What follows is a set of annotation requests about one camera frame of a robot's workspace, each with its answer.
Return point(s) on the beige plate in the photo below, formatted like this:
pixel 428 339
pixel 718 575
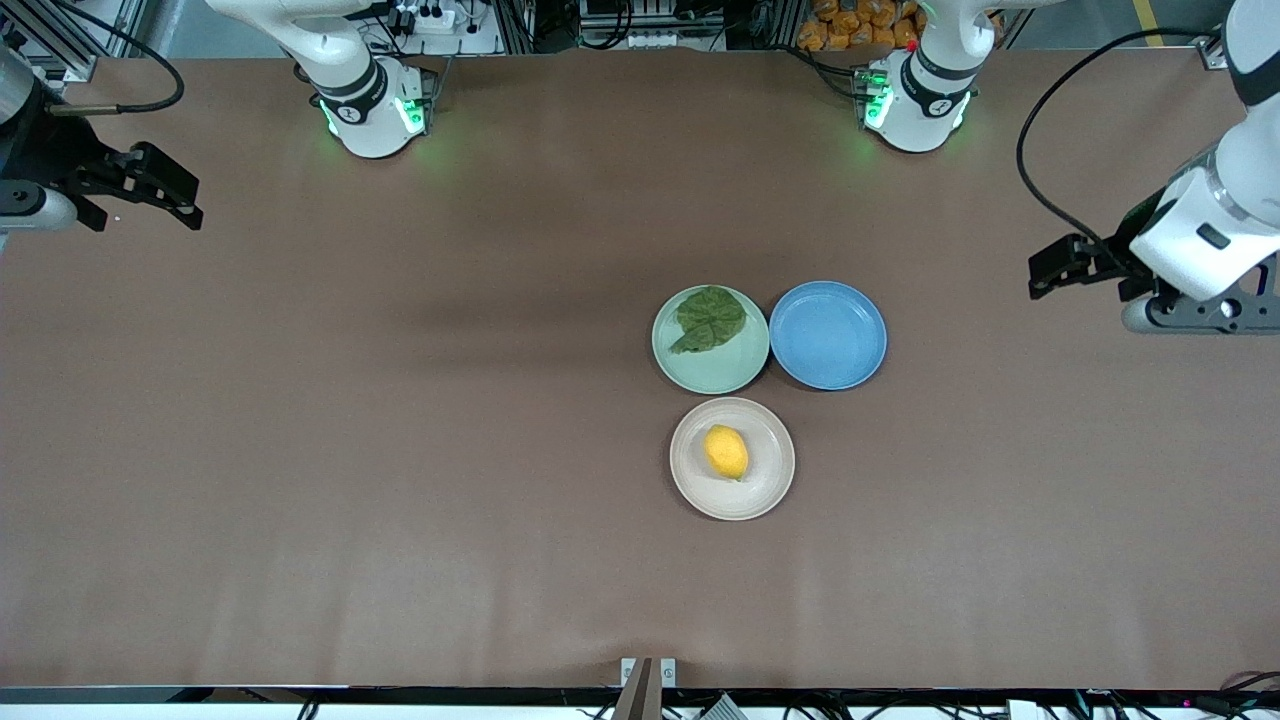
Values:
pixel 765 480

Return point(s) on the silver metal bracket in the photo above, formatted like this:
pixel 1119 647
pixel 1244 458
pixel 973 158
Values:
pixel 668 672

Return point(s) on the white power strip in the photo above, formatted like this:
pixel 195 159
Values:
pixel 430 18

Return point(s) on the blue plate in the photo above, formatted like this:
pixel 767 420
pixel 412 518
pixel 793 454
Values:
pixel 828 335

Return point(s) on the bag of orange items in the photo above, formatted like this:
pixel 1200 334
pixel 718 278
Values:
pixel 850 25

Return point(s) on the black electronics unit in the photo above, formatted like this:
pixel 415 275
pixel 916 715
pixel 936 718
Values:
pixel 650 38

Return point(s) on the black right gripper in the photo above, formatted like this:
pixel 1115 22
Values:
pixel 52 152

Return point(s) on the grey ribbed adapter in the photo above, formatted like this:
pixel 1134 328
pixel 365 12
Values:
pixel 720 710

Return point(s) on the brown slanted bar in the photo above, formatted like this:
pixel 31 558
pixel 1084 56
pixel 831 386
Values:
pixel 638 695

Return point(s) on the green lettuce leaf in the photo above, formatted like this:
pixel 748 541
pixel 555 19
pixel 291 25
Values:
pixel 710 318

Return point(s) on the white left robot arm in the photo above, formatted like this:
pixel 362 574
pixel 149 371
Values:
pixel 940 90

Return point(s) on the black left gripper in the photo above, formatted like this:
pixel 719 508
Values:
pixel 1113 263

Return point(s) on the light green plate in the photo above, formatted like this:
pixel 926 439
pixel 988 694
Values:
pixel 715 370

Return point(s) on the yellow lemon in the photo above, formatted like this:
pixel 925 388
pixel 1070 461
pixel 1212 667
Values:
pixel 727 452

